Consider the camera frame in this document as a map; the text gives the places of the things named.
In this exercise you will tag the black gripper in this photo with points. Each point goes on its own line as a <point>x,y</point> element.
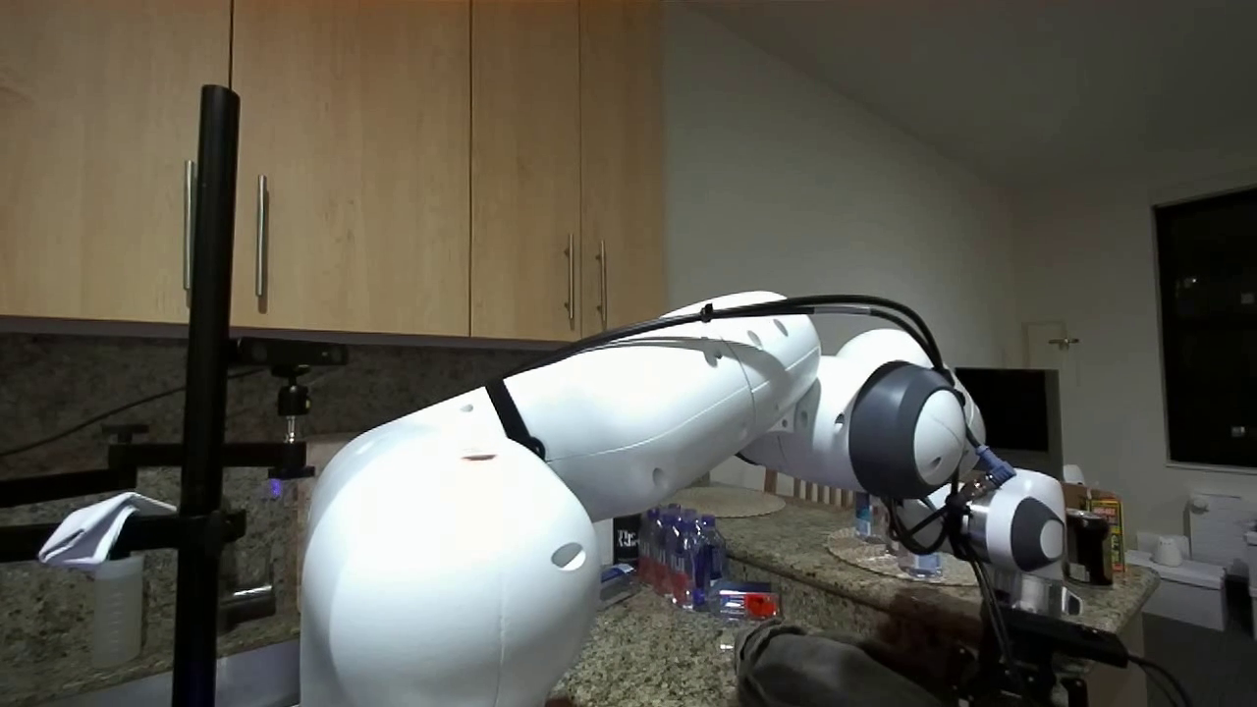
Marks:
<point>1040,663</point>

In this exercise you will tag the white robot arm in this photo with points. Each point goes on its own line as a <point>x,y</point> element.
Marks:
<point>448,550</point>

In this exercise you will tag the dark drink can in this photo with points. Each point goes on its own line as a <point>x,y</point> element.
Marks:
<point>1091,547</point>

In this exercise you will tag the black television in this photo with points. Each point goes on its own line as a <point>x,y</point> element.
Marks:
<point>1023,414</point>

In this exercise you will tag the black pressure cooker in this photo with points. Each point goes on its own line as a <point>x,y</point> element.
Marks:
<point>785,667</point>

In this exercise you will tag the pack of water bottles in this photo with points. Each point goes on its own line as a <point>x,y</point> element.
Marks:
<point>686,564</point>

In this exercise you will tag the dark window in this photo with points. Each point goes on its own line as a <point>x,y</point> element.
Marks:
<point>1206,315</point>

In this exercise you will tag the wooden upper cabinets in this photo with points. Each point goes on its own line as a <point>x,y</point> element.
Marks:
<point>406,167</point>

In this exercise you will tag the white tissue container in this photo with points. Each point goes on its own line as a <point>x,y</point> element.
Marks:
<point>87,545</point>

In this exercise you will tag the black camera stand pole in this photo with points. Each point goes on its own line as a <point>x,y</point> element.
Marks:
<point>207,388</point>

